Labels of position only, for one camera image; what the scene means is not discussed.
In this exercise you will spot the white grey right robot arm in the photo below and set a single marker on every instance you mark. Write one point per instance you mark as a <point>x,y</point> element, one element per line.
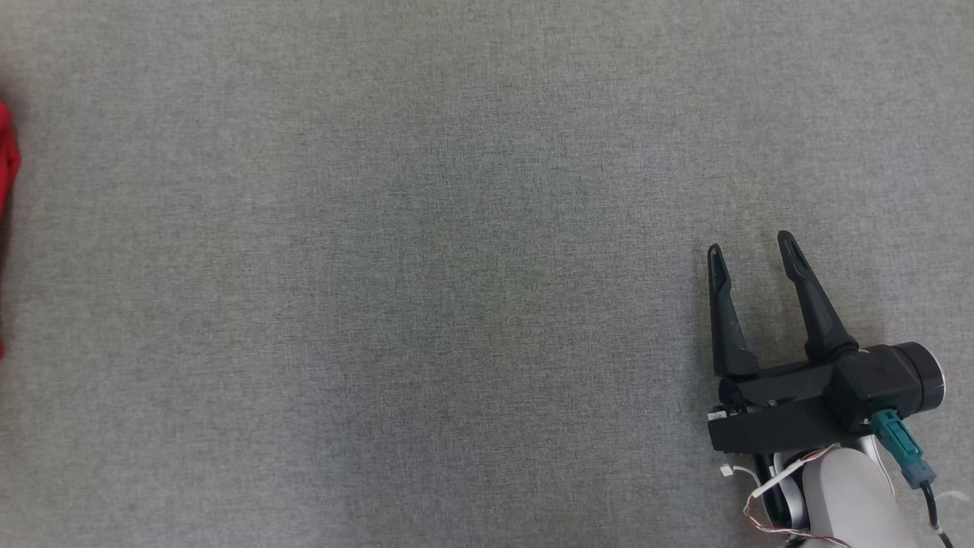
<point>852,495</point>

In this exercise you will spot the red basketball jersey white trim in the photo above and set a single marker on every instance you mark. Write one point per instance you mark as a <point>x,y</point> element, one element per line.
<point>6,167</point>

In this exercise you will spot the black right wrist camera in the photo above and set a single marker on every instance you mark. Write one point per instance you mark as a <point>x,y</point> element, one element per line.
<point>890,377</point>

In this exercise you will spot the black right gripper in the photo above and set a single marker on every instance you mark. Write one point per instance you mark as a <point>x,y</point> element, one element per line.
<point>784,415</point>

